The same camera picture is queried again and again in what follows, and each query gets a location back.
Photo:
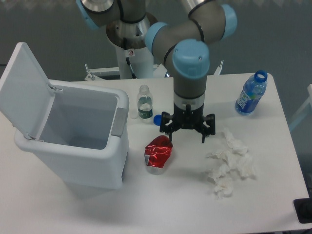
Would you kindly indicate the white trash bin lid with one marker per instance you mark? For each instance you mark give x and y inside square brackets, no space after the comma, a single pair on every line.
[26,94]

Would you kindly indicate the black device at edge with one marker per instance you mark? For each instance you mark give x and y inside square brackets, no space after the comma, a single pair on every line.
[303,208]

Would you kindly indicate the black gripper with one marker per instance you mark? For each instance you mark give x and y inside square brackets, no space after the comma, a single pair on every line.
[188,119]

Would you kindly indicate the crumpled white tissue pile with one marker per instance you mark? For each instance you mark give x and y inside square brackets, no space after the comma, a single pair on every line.
[234,158]

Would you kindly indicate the white chair frame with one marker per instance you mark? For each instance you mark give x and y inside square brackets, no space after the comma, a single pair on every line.
[303,111]

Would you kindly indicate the blue plastic bottle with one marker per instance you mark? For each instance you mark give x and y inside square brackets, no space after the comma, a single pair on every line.
[253,90]

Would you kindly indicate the clear plastic bottle green label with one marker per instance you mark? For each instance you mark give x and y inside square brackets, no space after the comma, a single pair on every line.
[145,104]

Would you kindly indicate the crushed red can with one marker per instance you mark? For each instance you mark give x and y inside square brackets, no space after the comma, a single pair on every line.
[156,154]

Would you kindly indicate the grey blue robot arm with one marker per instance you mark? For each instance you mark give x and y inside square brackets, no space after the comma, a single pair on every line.
[189,59]

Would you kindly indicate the white trash bin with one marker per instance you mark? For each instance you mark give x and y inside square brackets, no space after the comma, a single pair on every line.
[85,139]

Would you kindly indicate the blue bottle cap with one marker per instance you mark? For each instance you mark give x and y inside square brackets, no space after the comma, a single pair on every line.
[157,120]

